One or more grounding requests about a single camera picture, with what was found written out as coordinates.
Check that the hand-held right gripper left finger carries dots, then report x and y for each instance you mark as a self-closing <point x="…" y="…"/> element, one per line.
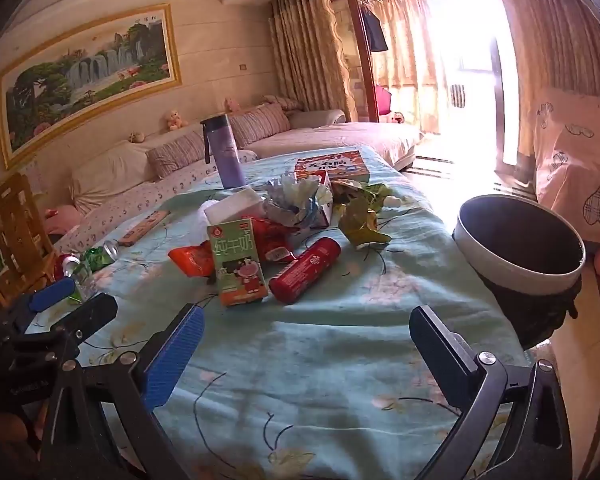
<point x="175" y="355"/>

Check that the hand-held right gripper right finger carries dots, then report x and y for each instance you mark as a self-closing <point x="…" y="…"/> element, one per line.
<point x="440" y="350"/>

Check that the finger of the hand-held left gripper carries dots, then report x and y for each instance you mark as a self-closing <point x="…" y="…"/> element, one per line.
<point x="95" y="310"/>
<point x="55" y="292"/>

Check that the green milk carton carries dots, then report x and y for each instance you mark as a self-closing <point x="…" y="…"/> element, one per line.
<point x="235" y="265"/>

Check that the black white-rimmed trash bin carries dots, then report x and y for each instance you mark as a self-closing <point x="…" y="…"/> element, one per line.
<point x="515" y="240"/>

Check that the red cylindrical can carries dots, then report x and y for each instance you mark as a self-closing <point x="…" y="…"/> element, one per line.
<point x="305" y="270"/>

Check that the white foam block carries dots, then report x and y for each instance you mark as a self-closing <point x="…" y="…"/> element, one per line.
<point x="232" y="205"/>

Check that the red drink can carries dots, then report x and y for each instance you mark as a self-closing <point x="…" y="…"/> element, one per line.
<point x="62" y="267"/>

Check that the clear green plastic packet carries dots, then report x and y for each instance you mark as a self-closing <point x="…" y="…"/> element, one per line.
<point x="85" y="282"/>

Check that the green drink can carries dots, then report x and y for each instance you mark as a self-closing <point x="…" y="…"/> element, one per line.
<point x="97" y="257"/>

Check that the wooden chair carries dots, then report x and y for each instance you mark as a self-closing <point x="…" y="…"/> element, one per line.
<point x="15" y="230"/>

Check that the wooden ruler board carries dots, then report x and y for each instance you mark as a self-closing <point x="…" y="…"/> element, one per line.
<point x="145" y="227"/>

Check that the white cushion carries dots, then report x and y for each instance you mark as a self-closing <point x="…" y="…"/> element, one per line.
<point x="110" y="175"/>

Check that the olive green crumpled wrapper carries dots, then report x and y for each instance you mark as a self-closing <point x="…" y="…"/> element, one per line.
<point x="360" y="225"/>

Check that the red plastic wrapper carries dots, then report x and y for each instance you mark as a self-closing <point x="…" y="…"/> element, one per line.
<point x="272" y="240"/>

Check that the small white bottle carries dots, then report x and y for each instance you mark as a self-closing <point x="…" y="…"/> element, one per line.
<point x="392" y="202"/>

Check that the bright green wrapper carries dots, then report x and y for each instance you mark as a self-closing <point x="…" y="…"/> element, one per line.
<point x="377" y="192"/>

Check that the small round plush toy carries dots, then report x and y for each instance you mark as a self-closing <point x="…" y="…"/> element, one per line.
<point x="137" y="137"/>

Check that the large striped pillow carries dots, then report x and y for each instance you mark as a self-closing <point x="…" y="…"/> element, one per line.
<point x="260" y="125"/>
<point x="177" y="152"/>

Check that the white red carton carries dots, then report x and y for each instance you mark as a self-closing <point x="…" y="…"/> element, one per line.
<point x="322" y="212"/>

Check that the blue white crumpled wrapper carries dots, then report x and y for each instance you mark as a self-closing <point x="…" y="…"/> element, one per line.
<point x="295" y="195"/>

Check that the purple drinking bottle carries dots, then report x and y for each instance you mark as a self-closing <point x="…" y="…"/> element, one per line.
<point x="230" y="155"/>

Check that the beige teddy bear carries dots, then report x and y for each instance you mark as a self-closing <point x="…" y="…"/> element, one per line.
<point x="176" y="120"/>

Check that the colourful boxed book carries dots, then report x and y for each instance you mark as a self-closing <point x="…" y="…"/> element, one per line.
<point x="335" y="165"/>

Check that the framed landscape painting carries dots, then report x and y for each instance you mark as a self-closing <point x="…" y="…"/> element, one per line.
<point x="90" y="75"/>

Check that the pink heart-print cloth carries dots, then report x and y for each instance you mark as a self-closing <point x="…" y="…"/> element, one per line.
<point x="575" y="160"/>

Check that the pink floor plush toy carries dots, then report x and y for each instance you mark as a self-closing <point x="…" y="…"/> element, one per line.
<point x="397" y="118"/>

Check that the pink sofa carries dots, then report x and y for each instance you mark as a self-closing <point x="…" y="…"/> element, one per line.
<point x="340" y="135"/>

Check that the black white striped object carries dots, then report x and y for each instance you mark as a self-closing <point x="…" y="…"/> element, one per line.
<point x="458" y="95"/>

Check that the magenta chair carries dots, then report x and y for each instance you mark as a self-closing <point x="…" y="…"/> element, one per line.
<point x="382" y="100"/>

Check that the small striped pillow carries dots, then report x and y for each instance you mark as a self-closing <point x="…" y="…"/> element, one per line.
<point x="282" y="102"/>

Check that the sheer balcony curtain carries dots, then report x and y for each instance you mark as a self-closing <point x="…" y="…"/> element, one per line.
<point x="405" y="60"/>

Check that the black hanging garment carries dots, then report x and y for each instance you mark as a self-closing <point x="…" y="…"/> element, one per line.
<point x="375" y="30"/>

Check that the beige patterned curtain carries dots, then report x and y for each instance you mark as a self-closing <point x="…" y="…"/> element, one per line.
<point x="305" y="50"/>

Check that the brown patterned curtain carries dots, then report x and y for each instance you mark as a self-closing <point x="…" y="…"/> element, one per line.
<point x="555" y="35"/>

